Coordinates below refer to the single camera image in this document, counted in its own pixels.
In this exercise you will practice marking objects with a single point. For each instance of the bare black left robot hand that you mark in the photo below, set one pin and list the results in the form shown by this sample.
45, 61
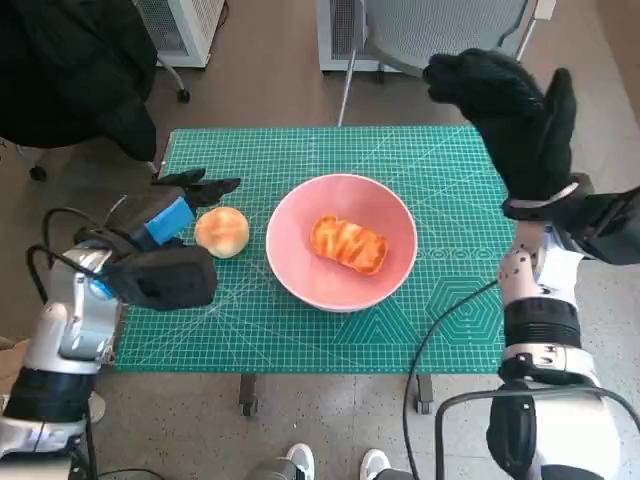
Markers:
165, 220

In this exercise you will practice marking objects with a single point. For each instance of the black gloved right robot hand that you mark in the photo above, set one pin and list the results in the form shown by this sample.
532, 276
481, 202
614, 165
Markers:
520, 130

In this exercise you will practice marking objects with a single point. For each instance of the round toy bread bun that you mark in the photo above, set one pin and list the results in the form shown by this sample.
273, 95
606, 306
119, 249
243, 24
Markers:
222, 232

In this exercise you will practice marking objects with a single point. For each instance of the pink bowl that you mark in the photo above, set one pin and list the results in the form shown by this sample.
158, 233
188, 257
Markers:
300, 270

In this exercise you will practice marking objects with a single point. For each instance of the long toy bread loaf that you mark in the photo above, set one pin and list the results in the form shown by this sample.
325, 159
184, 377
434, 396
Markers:
350, 245

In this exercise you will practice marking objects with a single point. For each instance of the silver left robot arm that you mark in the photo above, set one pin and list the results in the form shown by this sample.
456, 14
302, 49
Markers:
65, 320

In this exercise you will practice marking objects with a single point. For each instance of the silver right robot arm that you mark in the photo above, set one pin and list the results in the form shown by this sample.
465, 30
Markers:
525, 270

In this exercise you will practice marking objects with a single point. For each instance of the white power socket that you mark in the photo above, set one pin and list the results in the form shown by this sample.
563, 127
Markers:
546, 7

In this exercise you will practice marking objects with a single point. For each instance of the grey mesh office chair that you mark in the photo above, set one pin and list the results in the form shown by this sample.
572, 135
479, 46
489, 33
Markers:
400, 30

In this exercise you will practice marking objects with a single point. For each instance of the black jacket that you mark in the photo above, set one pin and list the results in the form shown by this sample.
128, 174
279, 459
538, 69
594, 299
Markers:
65, 70

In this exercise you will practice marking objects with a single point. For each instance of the green cutting mat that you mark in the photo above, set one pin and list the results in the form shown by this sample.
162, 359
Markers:
300, 345

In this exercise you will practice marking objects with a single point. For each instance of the white air purifier with grille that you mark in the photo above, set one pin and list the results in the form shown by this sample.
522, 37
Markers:
190, 30

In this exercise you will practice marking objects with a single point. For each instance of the black table foot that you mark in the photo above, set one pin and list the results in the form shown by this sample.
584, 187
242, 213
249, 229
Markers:
248, 395
423, 392

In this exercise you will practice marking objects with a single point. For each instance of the white appliance with vent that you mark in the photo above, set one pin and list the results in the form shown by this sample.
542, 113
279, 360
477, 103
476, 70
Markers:
340, 30

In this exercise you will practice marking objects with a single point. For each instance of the white shoe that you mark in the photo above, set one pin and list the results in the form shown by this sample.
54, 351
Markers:
301, 460
376, 462

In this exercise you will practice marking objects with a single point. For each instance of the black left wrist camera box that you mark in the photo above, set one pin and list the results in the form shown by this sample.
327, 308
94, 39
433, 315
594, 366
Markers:
165, 280

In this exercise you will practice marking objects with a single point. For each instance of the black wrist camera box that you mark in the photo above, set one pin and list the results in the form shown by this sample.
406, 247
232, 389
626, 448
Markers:
610, 225
165, 280

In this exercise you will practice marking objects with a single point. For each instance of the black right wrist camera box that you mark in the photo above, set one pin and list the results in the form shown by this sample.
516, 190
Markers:
610, 225

